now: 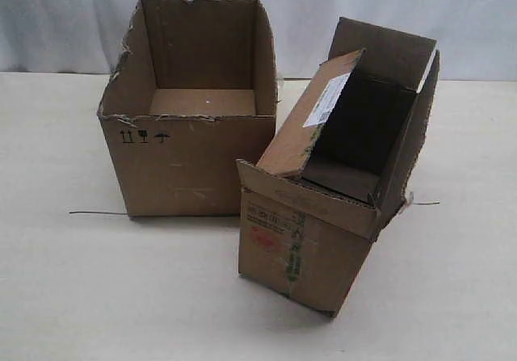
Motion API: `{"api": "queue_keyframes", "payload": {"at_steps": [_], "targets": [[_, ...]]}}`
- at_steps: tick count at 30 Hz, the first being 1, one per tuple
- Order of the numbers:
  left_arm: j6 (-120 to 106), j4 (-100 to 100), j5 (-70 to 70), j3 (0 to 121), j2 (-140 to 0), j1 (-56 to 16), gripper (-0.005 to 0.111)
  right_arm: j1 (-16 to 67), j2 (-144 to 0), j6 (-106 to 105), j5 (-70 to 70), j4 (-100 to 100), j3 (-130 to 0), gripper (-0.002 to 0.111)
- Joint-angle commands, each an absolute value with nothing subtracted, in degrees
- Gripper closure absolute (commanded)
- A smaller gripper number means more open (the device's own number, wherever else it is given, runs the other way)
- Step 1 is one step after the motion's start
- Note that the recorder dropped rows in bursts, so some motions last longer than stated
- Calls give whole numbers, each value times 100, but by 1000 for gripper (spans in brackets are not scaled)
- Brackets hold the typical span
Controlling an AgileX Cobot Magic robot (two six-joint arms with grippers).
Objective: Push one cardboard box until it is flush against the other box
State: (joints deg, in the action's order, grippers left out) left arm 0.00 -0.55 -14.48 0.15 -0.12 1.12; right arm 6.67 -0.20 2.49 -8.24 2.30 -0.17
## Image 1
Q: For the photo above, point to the small taped cardboard box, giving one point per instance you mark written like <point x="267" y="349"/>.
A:
<point x="336" y="172"/>

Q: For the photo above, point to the large open cardboard box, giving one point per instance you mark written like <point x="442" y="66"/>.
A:
<point x="194" y="90"/>

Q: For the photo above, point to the thin dark line marker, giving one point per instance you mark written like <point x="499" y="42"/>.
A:
<point x="105" y="213"/>

